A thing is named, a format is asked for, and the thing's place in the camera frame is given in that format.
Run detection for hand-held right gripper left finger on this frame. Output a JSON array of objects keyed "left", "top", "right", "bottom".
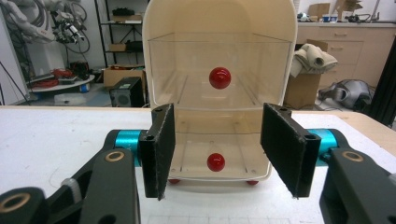
[{"left": 115, "top": 103, "right": 177, "bottom": 201}]

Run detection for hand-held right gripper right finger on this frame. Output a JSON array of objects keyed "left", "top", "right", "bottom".
[{"left": 261, "top": 103, "right": 339, "bottom": 198}]

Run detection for clear drawer with small knob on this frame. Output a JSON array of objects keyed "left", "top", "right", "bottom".
[{"left": 170, "top": 106, "right": 272, "bottom": 182}]

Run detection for clear drawer with large knob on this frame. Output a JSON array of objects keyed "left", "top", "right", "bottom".
[{"left": 148, "top": 32, "right": 293, "bottom": 110}]

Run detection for cream plastic drawer cabinet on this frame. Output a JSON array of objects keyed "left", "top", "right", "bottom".
[{"left": 142, "top": 0, "right": 298, "bottom": 187}]

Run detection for tall cardboard box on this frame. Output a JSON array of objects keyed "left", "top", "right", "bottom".
[{"left": 283, "top": 39, "right": 329, "bottom": 110}]

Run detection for black computer case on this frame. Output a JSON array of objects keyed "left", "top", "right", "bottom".
[{"left": 108, "top": 77, "right": 146, "bottom": 108}]

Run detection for grey vacuum cleaner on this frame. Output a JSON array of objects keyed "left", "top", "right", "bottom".
[{"left": 318, "top": 78, "right": 374, "bottom": 110}]

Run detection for open cardboard box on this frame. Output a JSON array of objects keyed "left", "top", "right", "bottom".
[{"left": 103, "top": 64, "right": 148, "bottom": 89}]

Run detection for beige cloth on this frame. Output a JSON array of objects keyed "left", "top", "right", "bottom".
[{"left": 290, "top": 43, "right": 339, "bottom": 78}]

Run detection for white table mat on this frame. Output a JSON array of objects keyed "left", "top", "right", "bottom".
[{"left": 0, "top": 107, "right": 396, "bottom": 224}]

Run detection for black curtain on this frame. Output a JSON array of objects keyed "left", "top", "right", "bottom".
[{"left": 362, "top": 36, "right": 396, "bottom": 127}]

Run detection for round white platform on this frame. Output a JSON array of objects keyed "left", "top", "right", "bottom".
[{"left": 28, "top": 74, "right": 96, "bottom": 93}]

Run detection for light wooden cabinet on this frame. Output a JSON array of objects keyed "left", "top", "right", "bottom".
[{"left": 296, "top": 21, "right": 396, "bottom": 89}]

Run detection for black metal shelf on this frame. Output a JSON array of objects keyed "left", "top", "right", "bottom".
[{"left": 93, "top": 0, "right": 149, "bottom": 68}]

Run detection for cardboard box with closed flaps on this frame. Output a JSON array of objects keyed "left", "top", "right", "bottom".
[{"left": 307, "top": 2, "right": 332, "bottom": 21}]

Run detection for cardboard box with raised flaps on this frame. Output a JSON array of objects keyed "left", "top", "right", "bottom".
[{"left": 334, "top": 0, "right": 364, "bottom": 21}]

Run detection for red cables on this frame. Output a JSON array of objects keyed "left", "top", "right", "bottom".
[{"left": 38, "top": 68, "right": 69, "bottom": 89}]

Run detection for robot gripper with cables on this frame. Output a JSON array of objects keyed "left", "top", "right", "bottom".
[{"left": 50, "top": 2, "right": 92, "bottom": 54}]

